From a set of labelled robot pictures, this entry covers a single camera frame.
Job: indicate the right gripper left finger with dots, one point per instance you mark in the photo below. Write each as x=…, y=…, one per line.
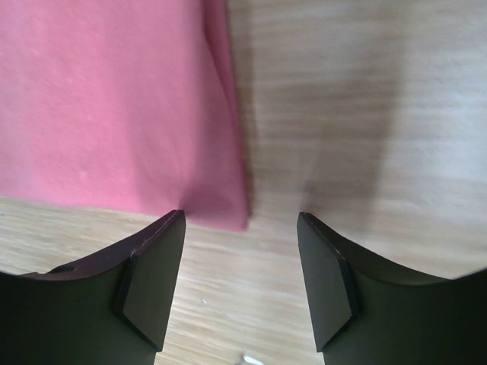
x=110, y=307

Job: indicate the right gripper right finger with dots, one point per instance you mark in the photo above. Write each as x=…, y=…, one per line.
x=366, y=309

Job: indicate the pink t shirt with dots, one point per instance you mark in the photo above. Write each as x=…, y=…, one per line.
x=126, y=105

